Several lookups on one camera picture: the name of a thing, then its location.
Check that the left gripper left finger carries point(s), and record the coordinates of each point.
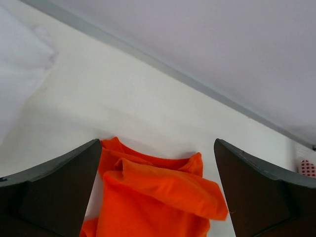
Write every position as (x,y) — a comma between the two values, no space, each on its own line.
(50,199)

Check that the white plastic basket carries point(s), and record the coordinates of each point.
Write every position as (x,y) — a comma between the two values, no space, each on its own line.
(305,160)

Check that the folded white t shirt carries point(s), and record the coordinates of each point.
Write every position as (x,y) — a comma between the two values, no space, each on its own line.
(27,55)

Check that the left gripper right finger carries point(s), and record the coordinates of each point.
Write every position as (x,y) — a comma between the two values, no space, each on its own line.
(265,200)

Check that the orange t shirt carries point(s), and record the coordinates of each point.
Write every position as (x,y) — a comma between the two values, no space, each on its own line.
(146,196)

